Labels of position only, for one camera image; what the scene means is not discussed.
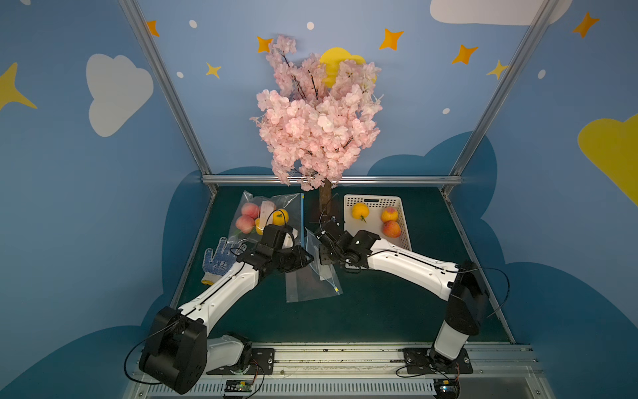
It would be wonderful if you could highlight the small yellow-red peach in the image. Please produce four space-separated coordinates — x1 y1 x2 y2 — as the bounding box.
380 207 399 224

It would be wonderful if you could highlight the orange-pink cracked peach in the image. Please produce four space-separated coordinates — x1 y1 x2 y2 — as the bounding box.
382 220 401 239

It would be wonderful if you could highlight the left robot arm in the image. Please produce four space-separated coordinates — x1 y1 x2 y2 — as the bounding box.
139 224 313 394

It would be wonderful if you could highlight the blue dotted work glove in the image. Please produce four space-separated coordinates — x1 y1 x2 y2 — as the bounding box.
201 237 247 285

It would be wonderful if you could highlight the horizontal aluminium frame rail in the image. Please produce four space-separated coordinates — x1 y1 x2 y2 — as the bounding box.
201 174 463 188

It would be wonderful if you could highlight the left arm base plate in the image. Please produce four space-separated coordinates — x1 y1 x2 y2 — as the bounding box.
205 347 276 376

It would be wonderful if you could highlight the right aluminium corner post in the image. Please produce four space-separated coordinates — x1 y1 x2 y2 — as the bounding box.
449 0 559 181

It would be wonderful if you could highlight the left green circuit board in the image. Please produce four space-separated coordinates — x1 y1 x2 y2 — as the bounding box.
224 380 254 395

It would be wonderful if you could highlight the pink peach large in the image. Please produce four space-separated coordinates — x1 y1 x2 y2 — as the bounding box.
241 202 261 219

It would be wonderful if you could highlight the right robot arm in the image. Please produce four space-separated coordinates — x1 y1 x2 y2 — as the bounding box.
315 221 489 367

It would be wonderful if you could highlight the pink cherry blossom tree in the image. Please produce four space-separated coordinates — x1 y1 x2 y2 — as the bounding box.
254 36 382 214

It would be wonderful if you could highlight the clear zip-top bag blue zipper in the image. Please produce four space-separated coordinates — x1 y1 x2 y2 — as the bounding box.
227 191 303 244

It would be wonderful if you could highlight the aluminium corner post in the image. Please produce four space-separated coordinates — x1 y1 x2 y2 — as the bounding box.
119 0 211 180
449 0 559 181

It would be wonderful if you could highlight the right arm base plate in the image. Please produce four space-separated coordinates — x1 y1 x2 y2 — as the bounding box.
401 347 474 376

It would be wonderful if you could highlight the left aluminium corner post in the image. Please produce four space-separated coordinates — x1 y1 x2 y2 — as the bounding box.
119 0 211 180

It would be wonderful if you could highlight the yellow peach red spot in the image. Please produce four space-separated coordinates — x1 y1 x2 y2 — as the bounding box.
352 202 370 223

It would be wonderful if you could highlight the white perforated plastic basket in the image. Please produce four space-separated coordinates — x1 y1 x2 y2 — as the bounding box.
343 195 420 279

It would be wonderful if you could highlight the orange peach basket front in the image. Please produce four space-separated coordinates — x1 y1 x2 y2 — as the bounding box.
255 218 264 235

